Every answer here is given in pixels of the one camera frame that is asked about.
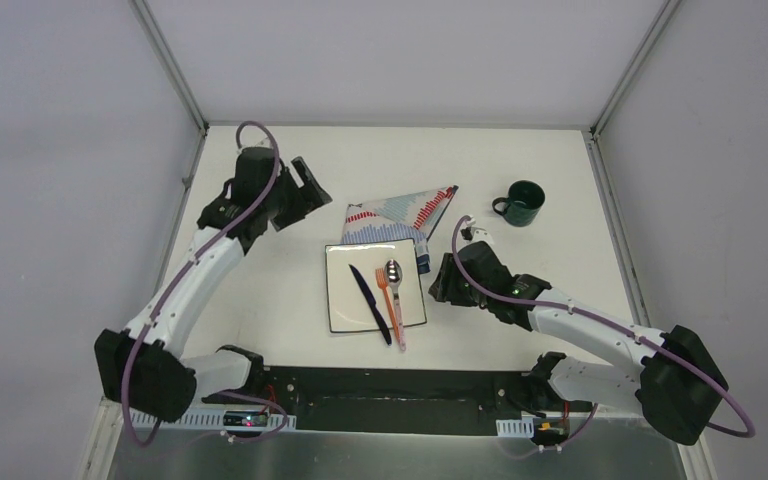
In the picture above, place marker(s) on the white square plate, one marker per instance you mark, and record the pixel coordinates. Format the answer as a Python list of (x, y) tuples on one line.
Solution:
[(348, 310)]

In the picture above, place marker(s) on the right white cable duct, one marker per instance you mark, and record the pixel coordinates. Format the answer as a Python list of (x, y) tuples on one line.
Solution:
[(515, 428)]

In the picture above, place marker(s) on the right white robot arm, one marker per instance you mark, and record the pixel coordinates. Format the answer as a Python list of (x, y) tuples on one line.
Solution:
[(665, 377)]

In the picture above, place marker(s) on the patterned cloth napkin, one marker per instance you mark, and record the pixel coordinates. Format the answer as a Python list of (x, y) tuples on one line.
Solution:
[(412, 216)]

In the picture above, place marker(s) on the dark green mug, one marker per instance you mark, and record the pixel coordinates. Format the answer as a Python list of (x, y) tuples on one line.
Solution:
[(522, 203)]

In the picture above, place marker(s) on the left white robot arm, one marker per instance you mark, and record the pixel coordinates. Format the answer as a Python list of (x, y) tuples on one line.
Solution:
[(143, 364)]

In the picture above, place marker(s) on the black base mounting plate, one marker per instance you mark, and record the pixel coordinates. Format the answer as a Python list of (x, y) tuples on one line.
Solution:
[(428, 402)]

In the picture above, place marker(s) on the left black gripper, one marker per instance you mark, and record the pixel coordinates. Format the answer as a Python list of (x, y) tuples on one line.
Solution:
[(297, 201)]

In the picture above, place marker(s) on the silver spoon pink handle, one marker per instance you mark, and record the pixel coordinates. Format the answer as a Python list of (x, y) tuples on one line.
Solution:
[(393, 273)]

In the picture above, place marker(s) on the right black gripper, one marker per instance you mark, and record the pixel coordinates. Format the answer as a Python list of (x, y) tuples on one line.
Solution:
[(444, 288)]

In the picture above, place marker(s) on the orange plastic fork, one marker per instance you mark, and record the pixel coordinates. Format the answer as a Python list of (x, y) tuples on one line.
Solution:
[(383, 285)]

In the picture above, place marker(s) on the dark blue plastic knife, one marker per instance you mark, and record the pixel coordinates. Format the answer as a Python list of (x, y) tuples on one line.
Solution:
[(371, 302)]

